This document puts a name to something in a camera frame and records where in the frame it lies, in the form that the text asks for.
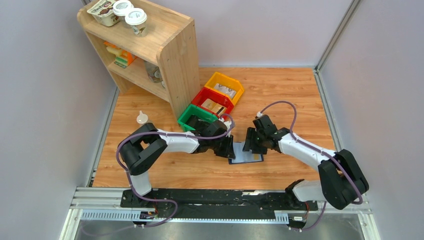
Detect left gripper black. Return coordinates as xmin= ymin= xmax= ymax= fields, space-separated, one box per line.
xmin=210 ymin=134 xmax=237 ymax=160

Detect navy blue card holder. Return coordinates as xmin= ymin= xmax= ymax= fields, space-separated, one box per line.
xmin=228 ymin=142 xmax=264 ymax=165

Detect yellow VIP card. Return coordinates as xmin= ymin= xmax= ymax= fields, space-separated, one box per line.
xmin=208 ymin=103 xmax=227 ymax=116

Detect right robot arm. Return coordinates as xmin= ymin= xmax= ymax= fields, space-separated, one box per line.
xmin=243 ymin=114 xmax=370 ymax=210

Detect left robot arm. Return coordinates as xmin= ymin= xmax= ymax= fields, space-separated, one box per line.
xmin=116 ymin=119 xmax=235 ymax=208

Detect black bag in green bin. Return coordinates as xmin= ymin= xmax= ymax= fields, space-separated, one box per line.
xmin=185 ymin=115 xmax=207 ymax=131

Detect brown packet left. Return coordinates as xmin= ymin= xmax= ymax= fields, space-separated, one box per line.
xmin=201 ymin=98 xmax=217 ymax=111

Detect green plastic bin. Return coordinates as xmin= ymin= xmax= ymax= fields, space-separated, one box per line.
xmin=177 ymin=104 xmax=218 ymax=132

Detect red plastic bin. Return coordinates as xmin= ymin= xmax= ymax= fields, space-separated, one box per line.
xmin=191 ymin=87 xmax=235 ymax=117

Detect white sachet in yellow bin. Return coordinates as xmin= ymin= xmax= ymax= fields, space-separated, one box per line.
xmin=214 ymin=83 xmax=237 ymax=99

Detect yellow plastic bin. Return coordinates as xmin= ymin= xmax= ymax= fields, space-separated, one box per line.
xmin=204 ymin=72 xmax=245 ymax=106

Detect clear squeeze bottle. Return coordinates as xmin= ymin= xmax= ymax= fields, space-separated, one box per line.
xmin=136 ymin=110 xmax=151 ymax=126

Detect glass jar on shelf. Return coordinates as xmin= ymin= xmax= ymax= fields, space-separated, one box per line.
xmin=144 ymin=60 xmax=163 ymax=83

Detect wooden shelf unit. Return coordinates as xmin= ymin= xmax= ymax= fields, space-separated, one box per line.
xmin=77 ymin=0 xmax=200 ymax=119

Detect orange snack package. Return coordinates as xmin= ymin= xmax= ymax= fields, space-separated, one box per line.
xmin=103 ymin=41 xmax=138 ymax=69

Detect white lidded paper cup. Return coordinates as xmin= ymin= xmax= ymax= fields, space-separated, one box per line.
xmin=112 ymin=0 xmax=134 ymax=28

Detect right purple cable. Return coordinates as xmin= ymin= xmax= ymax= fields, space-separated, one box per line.
xmin=255 ymin=100 xmax=364 ymax=233

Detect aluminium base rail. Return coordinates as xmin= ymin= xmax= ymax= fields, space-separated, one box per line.
xmin=60 ymin=187 xmax=381 ymax=240

